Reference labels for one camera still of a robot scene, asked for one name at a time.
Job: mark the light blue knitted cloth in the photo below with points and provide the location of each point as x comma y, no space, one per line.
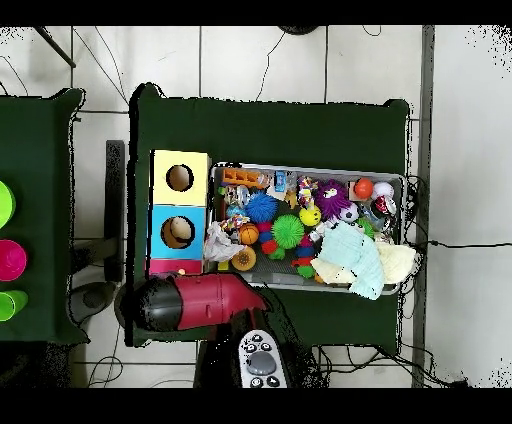
352,252

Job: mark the cream waffle cloth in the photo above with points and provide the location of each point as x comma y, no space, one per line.
396,262

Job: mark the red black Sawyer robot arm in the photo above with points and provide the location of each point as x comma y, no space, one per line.
208,300

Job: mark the wooden box with three holes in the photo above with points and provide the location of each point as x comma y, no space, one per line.
178,216

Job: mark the shallow clear mesh bin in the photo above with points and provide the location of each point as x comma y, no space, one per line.
390,192

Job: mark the large blue spiky ball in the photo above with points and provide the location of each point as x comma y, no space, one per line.
261,206

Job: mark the orange basketball toy ball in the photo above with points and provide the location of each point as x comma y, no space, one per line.
249,234

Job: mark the long orange building block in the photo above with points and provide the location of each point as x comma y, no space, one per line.
245,177

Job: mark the green spiky ball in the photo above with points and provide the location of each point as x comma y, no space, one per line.
288,232

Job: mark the tan orange ball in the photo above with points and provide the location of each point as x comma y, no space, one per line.
244,258

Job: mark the yellow smiley ball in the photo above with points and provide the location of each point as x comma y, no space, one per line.
310,214

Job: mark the purple spiky ball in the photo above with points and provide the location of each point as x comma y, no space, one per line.
331,198

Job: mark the small soccer ball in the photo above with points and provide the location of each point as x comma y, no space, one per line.
349,213

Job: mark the dark green table cloth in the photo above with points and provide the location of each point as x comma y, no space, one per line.
176,120

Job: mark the white baseball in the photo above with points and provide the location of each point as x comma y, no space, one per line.
383,190

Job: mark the black panel on stand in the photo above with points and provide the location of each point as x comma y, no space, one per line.
115,208

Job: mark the black round base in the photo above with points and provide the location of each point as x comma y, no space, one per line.
298,29

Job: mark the side table with green cloth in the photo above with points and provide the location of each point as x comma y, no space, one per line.
48,160

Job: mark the pink plastic cup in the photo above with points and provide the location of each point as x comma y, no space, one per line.
10,260

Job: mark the yellow-green plastic cup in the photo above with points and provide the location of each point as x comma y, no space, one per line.
4,204

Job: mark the bright green plastic cup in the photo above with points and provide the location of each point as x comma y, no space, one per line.
11,305

